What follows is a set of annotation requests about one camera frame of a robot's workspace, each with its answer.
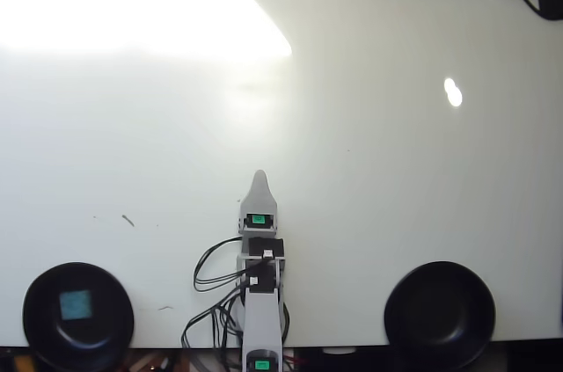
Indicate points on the black round bowl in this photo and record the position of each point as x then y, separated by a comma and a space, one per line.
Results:
440, 315
79, 337

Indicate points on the blue foam cube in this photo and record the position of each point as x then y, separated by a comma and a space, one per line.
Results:
76, 304

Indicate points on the white Koch robot arm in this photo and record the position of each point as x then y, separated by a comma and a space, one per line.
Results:
261, 315

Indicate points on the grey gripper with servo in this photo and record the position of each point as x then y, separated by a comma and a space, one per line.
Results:
258, 228

